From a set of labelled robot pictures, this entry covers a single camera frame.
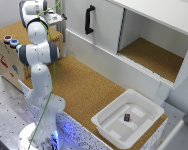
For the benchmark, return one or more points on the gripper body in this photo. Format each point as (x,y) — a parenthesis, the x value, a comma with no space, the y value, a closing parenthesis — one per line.
(55,19)

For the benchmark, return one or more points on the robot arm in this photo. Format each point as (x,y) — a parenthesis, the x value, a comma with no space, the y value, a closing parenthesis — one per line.
(39,76)

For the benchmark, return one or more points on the white cabinet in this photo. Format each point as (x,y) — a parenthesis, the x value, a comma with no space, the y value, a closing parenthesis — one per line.
(150,20)

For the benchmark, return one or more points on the purple block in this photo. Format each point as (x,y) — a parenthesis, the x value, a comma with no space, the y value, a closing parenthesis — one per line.
(127,117)

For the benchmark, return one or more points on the blue button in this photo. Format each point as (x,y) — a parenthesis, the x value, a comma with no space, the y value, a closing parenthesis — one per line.
(14,42)

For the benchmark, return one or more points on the white sliding door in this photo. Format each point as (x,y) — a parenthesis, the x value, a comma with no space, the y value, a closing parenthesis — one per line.
(105,23)

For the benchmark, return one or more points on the red button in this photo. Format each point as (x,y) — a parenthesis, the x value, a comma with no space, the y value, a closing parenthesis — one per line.
(7,38)

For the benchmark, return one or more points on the wooden drawer box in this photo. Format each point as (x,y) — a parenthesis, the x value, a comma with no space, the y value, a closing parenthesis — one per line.
(5,63)

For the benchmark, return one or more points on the white plastic box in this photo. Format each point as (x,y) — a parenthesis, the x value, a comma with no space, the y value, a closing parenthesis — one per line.
(109,126)

